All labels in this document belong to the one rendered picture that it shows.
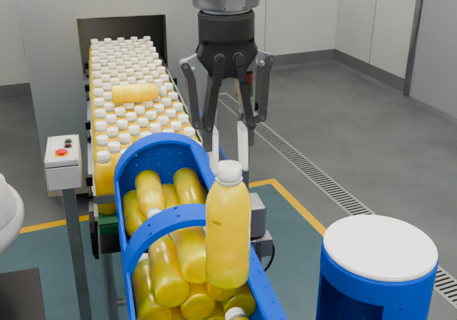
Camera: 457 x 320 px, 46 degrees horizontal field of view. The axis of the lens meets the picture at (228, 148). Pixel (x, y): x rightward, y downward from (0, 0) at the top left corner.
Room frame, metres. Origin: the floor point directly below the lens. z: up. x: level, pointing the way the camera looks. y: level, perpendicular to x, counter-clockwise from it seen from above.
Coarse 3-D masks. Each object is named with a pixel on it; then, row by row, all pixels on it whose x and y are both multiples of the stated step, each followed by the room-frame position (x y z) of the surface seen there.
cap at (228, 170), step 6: (222, 162) 0.73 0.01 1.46; (228, 162) 0.73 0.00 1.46; (234, 162) 0.73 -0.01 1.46; (222, 168) 0.71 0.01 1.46; (228, 168) 0.71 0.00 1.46; (234, 168) 0.71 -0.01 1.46; (240, 168) 0.71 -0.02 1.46; (222, 174) 0.70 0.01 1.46; (228, 174) 0.70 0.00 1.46; (234, 174) 0.70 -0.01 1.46; (240, 174) 0.71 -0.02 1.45; (222, 180) 0.70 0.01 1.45; (228, 180) 0.70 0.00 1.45; (234, 180) 0.70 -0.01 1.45
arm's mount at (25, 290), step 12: (0, 276) 1.03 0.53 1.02; (12, 276) 1.03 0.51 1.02; (24, 276) 1.03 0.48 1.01; (36, 276) 1.03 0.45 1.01; (0, 288) 0.98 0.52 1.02; (12, 288) 0.98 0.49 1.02; (24, 288) 0.99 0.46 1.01; (36, 288) 0.99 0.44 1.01; (0, 300) 0.94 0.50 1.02; (12, 300) 0.94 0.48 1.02; (24, 300) 0.95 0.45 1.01; (36, 300) 0.95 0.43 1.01; (0, 312) 0.91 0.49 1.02; (12, 312) 0.91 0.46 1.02; (24, 312) 0.91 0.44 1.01; (36, 312) 0.91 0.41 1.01
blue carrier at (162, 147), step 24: (144, 144) 1.32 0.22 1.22; (168, 144) 1.38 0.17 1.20; (192, 144) 1.35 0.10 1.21; (120, 168) 1.29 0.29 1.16; (144, 168) 1.36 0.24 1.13; (168, 168) 1.38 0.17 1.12; (192, 168) 1.39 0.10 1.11; (120, 192) 1.34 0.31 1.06; (120, 216) 1.11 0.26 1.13; (168, 216) 0.95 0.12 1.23; (192, 216) 0.94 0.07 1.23; (120, 240) 1.04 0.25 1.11; (144, 240) 0.91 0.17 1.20; (264, 288) 0.76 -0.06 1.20; (264, 312) 0.69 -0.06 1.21
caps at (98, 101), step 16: (96, 48) 2.85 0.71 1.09; (112, 48) 2.82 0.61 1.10; (128, 48) 2.83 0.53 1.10; (144, 48) 2.85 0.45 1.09; (96, 64) 2.50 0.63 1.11; (112, 64) 2.50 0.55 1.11; (128, 64) 2.51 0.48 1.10; (144, 64) 2.53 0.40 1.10; (160, 64) 2.56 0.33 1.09; (96, 80) 2.25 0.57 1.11; (112, 80) 2.25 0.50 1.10; (128, 80) 2.27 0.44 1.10; (144, 80) 2.29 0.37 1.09; (160, 80) 2.25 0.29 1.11; (176, 96) 2.07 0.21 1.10; (96, 112) 1.87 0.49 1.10
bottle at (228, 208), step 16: (208, 192) 0.72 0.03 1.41; (224, 192) 0.70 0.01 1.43; (240, 192) 0.70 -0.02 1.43; (208, 208) 0.70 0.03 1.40; (224, 208) 0.69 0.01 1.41; (240, 208) 0.69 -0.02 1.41; (208, 224) 0.70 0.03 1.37; (224, 224) 0.68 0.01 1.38; (240, 224) 0.69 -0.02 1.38; (208, 240) 0.70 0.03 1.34; (224, 240) 0.68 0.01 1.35; (240, 240) 0.69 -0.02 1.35; (208, 256) 0.70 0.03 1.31; (224, 256) 0.68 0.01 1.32; (240, 256) 0.69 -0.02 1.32; (208, 272) 0.70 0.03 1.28; (224, 272) 0.68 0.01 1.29; (240, 272) 0.69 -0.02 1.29; (224, 288) 0.68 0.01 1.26
